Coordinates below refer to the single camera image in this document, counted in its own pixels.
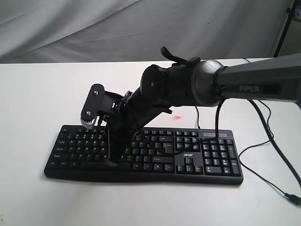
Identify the black acer keyboard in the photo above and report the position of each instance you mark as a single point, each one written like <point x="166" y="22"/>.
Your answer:
<point x="155" y="155"/>

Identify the grey backdrop cloth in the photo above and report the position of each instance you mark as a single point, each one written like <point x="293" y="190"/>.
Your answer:
<point x="68" y="31"/>

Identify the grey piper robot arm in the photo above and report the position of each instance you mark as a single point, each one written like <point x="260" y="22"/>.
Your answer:
<point x="202" y="83"/>

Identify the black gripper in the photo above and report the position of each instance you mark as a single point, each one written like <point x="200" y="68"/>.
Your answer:
<point x="131" y="114"/>

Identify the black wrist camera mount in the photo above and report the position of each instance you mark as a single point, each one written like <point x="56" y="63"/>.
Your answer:
<point x="99" y="103"/>

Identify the black usb plug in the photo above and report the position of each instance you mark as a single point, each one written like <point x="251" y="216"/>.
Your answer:
<point x="293" y="199"/>

